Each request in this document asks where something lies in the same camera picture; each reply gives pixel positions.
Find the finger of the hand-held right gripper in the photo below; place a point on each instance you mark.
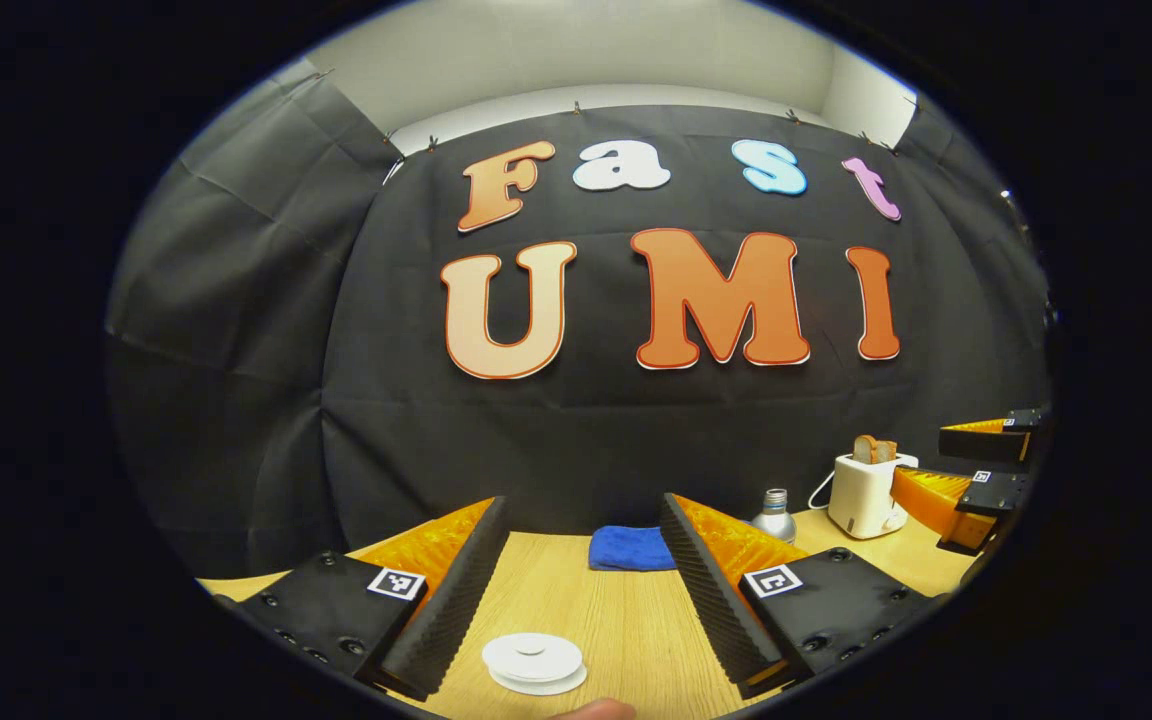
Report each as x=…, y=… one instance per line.
x=936, y=500
x=981, y=440

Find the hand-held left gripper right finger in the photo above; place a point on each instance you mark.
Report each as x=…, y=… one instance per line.
x=711, y=605

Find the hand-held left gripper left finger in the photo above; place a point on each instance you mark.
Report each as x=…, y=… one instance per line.
x=456, y=615

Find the white teacup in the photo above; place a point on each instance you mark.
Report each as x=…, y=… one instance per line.
x=496, y=668

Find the white teacup lid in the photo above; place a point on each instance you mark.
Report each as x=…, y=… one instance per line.
x=532, y=650

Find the silver water bottle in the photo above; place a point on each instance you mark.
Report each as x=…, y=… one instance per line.
x=774, y=522

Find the toasted bread slice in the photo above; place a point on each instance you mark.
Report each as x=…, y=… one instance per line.
x=888, y=452
x=866, y=450

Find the white toaster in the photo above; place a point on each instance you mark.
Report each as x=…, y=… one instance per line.
x=861, y=500

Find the blue cloth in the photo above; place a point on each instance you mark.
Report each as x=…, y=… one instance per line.
x=631, y=550

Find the white saucer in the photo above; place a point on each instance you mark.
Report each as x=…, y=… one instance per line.
x=536, y=689

